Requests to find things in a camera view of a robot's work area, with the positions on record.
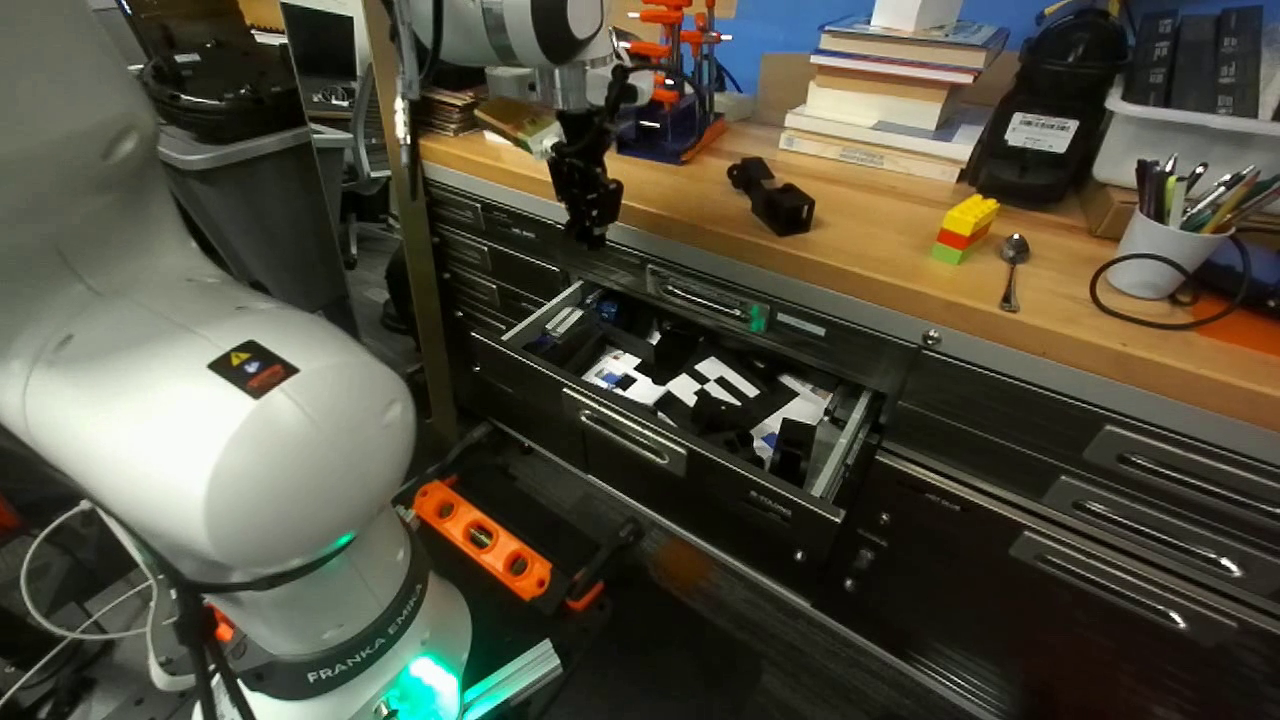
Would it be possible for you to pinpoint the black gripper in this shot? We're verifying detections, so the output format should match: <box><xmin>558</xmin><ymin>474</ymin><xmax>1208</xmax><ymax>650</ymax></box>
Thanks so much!
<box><xmin>546</xmin><ymin>110</ymin><xmax>628</xmax><ymax>236</ymax></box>

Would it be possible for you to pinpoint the black lugged plastic block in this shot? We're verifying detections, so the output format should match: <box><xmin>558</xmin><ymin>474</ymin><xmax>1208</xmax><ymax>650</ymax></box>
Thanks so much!
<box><xmin>722</xmin><ymin>153</ymin><xmax>783</xmax><ymax>197</ymax></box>

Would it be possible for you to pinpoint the gray metal tool drawer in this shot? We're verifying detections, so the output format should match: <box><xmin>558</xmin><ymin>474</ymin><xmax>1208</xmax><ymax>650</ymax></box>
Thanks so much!
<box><xmin>464</xmin><ymin>277</ymin><xmax>894</xmax><ymax>581</ymax></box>

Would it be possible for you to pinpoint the dark cabinet drawer front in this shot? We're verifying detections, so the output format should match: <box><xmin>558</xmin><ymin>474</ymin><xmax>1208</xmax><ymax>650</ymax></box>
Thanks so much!
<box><xmin>1045</xmin><ymin>477</ymin><xmax>1280</xmax><ymax>576</ymax></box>
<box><xmin>1082</xmin><ymin>425</ymin><xmax>1280</xmax><ymax>512</ymax></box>
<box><xmin>1011</xmin><ymin>532</ymin><xmax>1280</xmax><ymax>643</ymax></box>
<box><xmin>625</xmin><ymin>251</ymin><xmax>922</xmax><ymax>394</ymax></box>

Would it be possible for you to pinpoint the black deep drawer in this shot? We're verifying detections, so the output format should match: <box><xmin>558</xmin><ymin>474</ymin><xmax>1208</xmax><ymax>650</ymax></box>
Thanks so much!
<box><xmin>392</xmin><ymin>421</ymin><xmax>750</xmax><ymax>643</ymax></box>

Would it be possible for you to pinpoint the dark workbench drawer cabinet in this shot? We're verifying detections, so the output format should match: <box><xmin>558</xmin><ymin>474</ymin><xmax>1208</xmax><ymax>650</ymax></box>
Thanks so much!
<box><xmin>425</xmin><ymin>173</ymin><xmax>1280</xmax><ymax>720</ymax></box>

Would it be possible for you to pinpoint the blue hex key stand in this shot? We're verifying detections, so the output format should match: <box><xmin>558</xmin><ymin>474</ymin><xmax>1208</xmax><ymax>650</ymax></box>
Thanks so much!
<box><xmin>613</xmin><ymin>96</ymin><xmax>731</xmax><ymax>170</ymax></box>

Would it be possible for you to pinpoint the white flat plate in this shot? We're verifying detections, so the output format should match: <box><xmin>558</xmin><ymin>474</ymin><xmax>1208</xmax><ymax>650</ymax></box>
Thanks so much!
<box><xmin>665</xmin><ymin>354</ymin><xmax>763</xmax><ymax>414</ymax></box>
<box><xmin>750</xmin><ymin>378</ymin><xmax>837</xmax><ymax>464</ymax></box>

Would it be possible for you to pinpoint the white paperback book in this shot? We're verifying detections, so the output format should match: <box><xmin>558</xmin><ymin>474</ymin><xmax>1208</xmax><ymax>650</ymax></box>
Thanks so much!
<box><xmin>774</xmin><ymin>129</ymin><xmax>972</xmax><ymax>188</ymax></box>
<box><xmin>778</xmin><ymin>103</ymin><xmax>982</xmax><ymax>170</ymax></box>

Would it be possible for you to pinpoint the thick white book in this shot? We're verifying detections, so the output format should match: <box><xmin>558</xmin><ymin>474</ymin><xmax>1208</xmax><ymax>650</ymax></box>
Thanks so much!
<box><xmin>800</xmin><ymin>74</ymin><xmax>982</xmax><ymax>135</ymax></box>

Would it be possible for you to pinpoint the black plastic part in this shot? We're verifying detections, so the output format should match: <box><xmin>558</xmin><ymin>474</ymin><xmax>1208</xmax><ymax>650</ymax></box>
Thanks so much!
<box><xmin>763</xmin><ymin>417</ymin><xmax>825</xmax><ymax>486</ymax></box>

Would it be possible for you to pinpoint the thin red-edged book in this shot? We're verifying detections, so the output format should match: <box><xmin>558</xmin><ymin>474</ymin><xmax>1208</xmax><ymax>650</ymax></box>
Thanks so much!
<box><xmin>806</xmin><ymin>47</ymin><xmax>992</xmax><ymax>92</ymax></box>

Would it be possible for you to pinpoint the black orange clamp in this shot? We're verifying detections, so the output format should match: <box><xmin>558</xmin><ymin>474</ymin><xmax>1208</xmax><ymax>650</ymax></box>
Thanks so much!
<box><xmin>565</xmin><ymin>515</ymin><xmax>642</xmax><ymax>616</ymax></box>

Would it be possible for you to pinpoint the orange spirit level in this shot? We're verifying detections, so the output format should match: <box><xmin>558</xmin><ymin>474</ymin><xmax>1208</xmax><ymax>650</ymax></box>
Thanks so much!
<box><xmin>407</xmin><ymin>477</ymin><xmax>554</xmax><ymax>610</ymax></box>

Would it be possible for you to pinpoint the gray cover book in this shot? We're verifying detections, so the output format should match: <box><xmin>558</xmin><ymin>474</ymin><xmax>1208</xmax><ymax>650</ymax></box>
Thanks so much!
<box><xmin>817</xmin><ymin>20</ymin><xmax>1011</xmax><ymax>74</ymax></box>

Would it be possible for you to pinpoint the small white box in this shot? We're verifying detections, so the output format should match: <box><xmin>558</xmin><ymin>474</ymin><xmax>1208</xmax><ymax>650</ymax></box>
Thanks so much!
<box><xmin>873</xmin><ymin>0</ymin><xmax>963</xmax><ymax>38</ymax></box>

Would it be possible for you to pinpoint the yellow red green brick stack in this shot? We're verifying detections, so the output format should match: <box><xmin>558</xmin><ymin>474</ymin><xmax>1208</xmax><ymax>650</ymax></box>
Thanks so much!
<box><xmin>927</xmin><ymin>192</ymin><xmax>1004</xmax><ymax>267</ymax></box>

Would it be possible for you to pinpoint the black equipment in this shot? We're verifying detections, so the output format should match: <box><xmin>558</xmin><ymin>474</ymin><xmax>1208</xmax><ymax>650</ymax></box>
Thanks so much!
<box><xmin>134</xmin><ymin>23</ymin><xmax>310</xmax><ymax>144</ymax></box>

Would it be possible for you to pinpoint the metal spoon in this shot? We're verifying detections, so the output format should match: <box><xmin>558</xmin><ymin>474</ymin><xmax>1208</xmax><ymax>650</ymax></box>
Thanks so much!
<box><xmin>996</xmin><ymin>229</ymin><xmax>1036</xmax><ymax>315</ymax></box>

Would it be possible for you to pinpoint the black bag with white label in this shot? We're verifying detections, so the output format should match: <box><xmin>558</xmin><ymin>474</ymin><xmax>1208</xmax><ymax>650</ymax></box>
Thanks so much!
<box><xmin>956</xmin><ymin>6</ymin><xmax>1130</xmax><ymax>211</ymax></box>

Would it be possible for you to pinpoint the black marker pen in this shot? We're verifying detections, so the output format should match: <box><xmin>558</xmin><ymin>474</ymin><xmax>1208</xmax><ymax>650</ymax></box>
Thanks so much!
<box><xmin>1130</xmin><ymin>156</ymin><xmax>1162</xmax><ymax>226</ymax></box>

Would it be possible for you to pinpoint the white pen cup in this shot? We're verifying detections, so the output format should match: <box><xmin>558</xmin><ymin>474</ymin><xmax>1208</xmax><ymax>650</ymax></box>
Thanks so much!
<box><xmin>1102</xmin><ymin>203</ymin><xmax>1234</xmax><ymax>304</ymax></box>

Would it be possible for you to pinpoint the black upright box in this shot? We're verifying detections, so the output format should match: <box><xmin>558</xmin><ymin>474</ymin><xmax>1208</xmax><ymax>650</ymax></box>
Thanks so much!
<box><xmin>1122</xmin><ymin>9</ymin><xmax>1184</xmax><ymax>114</ymax></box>
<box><xmin>1210</xmin><ymin>6</ymin><xmax>1271</xmax><ymax>119</ymax></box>
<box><xmin>1172</xmin><ymin>9</ymin><xmax>1223</xmax><ymax>118</ymax></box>

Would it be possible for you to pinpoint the green pen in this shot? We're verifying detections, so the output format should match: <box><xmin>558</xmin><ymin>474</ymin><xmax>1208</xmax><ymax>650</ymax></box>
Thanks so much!
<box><xmin>1159</xmin><ymin>166</ymin><xmax>1193</xmax><ymax>229</ymax></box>

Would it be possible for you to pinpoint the white plastic bin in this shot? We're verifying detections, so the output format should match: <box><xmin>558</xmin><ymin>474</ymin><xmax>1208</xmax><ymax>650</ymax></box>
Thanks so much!
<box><xmin>1087</xmin><ymin>78</ymin><xmax>1280</xmax><ymax>192</ymax></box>

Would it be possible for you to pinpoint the yellow pencil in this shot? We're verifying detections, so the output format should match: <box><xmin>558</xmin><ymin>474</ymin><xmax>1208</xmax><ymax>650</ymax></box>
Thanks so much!
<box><xmin>1204</xmin><ymin>173</ymin><xmax>1271</xmax><ymax>236</ymax></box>

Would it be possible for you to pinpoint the orange T-handle hex key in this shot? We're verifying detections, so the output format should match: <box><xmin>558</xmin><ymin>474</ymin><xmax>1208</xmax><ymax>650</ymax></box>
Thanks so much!
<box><xmin>625</xmin><ymin>38</ymin><xmax>675</xmax><ymax>118</ymax></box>
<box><xmin>625</xmin><ymin>64</ymin><xmax>675</xmax><ymax>126</ymax></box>
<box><xmin>642</xmin><ymin>79</ymin><xmax>686</xmax><ymax>131</ymax></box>
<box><xmin>673</xmin><ymin>16</ymin><xmax>722</xmax><ymax>126</ymax></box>
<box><xmin>634</xmin><ymin>0</ymin><xmax>693</xmax><ymax>114</ymax></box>

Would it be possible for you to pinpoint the tan vertical post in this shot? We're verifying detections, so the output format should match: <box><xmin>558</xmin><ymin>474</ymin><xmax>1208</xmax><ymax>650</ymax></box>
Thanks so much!
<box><xmin>360</xmin><ymin>0</ymin><xmax>464</xmax><ymax>458</ymax></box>

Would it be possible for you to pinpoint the blue wall panel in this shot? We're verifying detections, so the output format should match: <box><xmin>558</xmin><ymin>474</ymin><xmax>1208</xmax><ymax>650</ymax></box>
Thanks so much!
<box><xmin>722</xmin><ymin>0</ymin><xmax>1150</xmax><ymax>96</ymax></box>

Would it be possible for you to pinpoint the black cable loop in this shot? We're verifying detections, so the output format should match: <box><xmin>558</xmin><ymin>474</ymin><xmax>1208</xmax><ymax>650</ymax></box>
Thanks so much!
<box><xmin>1082</xmin><ymin>232</ymin><xmax>1256</xmax><ymax>335</ymax></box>

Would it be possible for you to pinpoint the white cable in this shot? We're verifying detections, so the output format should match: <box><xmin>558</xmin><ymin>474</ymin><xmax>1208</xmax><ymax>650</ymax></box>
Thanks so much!
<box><xmin>10</xmin><ymin>496</ymin><xmax>185</xmax><ymax>695</ymax></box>

